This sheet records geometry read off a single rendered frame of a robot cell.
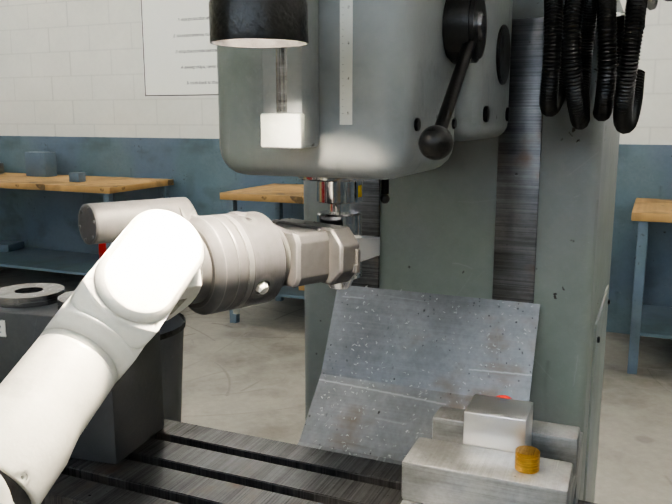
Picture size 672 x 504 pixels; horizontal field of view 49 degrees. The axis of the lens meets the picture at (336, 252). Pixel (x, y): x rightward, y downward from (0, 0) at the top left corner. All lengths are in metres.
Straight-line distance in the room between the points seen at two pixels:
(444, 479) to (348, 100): 0.35
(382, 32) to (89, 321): 0.34
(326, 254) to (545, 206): 0.46
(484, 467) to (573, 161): 0.51
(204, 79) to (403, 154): 5.25
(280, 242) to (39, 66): 6.32
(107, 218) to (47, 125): 6.27
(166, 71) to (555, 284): 5.19
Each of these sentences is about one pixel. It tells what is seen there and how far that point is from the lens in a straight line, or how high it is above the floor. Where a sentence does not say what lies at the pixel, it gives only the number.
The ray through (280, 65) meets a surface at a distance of 0.65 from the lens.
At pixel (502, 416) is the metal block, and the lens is 0.74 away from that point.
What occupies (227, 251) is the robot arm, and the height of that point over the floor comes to 1.25.
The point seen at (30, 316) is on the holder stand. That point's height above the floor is 1.12.
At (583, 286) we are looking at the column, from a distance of 1.10.
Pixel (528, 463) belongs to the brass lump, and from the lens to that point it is 0.71.
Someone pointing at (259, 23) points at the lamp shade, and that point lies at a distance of 0.53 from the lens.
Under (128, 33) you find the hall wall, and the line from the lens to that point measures 6.32.
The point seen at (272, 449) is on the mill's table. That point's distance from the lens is 1.00.
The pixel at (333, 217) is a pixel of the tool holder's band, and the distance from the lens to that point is 0.75.
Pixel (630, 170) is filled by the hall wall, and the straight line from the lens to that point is 4.90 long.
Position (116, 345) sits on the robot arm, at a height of 1.20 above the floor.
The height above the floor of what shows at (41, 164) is 0.98.
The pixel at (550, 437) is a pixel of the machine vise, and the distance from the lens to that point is 0.80.
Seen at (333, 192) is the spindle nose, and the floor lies 1.29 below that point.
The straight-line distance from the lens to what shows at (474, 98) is 0.83.
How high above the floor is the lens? 1.37
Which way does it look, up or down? 10 degrees down
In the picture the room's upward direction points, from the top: straight up
